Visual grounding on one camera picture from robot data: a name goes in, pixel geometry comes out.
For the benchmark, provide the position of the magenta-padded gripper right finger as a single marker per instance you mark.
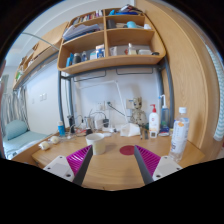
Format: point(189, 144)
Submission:
point(154, 163)

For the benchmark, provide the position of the clear blue spray bottle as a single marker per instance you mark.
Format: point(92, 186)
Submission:
point(164, 115)

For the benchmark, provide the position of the white crumpled tissue pack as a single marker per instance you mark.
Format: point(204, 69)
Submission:
point(130, 130)

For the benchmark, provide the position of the flat round red coaster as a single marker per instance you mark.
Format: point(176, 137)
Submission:
point(127, 150)

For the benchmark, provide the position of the wooden tree figure toy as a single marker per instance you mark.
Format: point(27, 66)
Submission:
point(137, 111)

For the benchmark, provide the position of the wooden wall shelf unit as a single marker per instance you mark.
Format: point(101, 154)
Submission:
point(110, 36)

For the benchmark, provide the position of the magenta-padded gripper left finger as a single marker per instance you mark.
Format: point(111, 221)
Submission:
point(74, 161)

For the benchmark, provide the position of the small white round object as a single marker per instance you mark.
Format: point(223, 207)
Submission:
point(54, 139)

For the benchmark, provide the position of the white pump bottle red cap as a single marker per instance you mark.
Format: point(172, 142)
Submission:
point(153, 122)

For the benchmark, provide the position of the cream paper cup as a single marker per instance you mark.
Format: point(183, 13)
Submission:
point(96, 143)

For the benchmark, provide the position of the small blue bottle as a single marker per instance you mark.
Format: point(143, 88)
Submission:
point(61, 128)

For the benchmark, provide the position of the clear plastic water bottle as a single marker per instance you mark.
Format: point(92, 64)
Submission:
point(179, 135)

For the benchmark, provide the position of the white desk lamp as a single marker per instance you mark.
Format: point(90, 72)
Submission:
point(110, 96)

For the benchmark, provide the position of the bed with teal pillow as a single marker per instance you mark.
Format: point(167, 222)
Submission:
point(18, 135)

